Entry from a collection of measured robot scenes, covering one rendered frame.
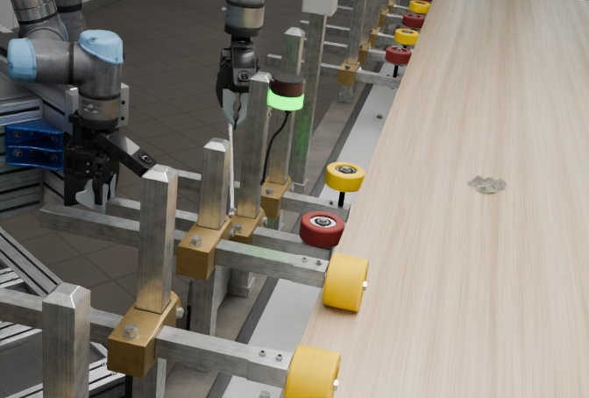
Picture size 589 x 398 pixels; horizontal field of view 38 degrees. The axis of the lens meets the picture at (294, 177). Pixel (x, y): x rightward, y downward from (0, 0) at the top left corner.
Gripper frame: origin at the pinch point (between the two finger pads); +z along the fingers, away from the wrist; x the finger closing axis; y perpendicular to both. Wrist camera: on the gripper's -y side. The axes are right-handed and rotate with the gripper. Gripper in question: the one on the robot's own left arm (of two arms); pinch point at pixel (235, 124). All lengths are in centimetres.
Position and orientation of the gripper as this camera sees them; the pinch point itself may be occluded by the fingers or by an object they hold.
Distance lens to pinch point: 173.4
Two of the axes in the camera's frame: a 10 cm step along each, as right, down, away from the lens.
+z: -1.1, 9.0, 4.2
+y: -1.3, -4.3, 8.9
